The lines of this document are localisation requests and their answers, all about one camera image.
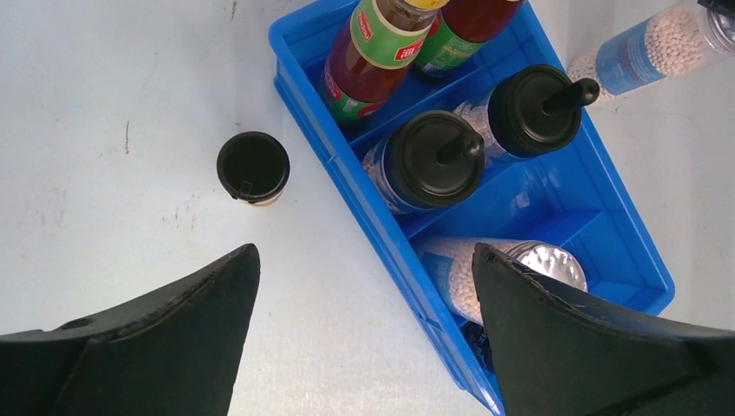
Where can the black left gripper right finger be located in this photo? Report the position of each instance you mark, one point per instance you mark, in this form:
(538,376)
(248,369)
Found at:
(557,350)

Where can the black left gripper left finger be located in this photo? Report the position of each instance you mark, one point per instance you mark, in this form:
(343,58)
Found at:
(173,351)

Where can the peppercorn jar silver lid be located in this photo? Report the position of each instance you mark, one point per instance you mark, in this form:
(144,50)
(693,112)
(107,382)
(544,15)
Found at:
(448,262)

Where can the black spice shaker front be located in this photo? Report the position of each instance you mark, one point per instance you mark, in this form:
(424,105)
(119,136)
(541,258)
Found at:
(253,167)

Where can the black-lid spout jar front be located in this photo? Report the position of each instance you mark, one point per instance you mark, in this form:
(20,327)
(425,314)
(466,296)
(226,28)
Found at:
(433,161)

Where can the black-lid spout jar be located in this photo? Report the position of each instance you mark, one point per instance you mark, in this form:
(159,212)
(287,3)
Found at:
(536,111)
(433,161)

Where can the peppercorn jar blue label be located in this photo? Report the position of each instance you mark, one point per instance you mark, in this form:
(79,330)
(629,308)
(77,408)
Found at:
(676,41)

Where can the tall green-label sauce bottle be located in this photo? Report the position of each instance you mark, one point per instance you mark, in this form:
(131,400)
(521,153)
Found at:
(460,30)

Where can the short yellow-cap sauce bottle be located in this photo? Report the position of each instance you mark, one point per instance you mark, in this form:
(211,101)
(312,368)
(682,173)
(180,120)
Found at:
(370,57)

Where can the blue divided plastic bin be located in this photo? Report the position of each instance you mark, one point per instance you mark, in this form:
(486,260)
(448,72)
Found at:
(573,198)

